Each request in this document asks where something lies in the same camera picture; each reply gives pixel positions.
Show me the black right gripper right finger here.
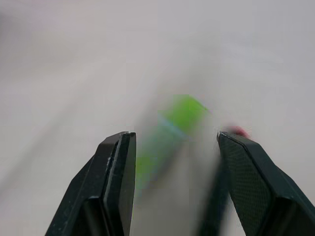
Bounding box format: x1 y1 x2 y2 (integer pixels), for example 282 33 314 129
217 131 315 236

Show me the green highlighter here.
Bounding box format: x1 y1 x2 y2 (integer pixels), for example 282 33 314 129
134 94 212 195

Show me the red marker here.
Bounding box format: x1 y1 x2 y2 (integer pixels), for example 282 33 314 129
225 125 251 137

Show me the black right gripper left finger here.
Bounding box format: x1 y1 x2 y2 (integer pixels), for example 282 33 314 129
44 131 137 236

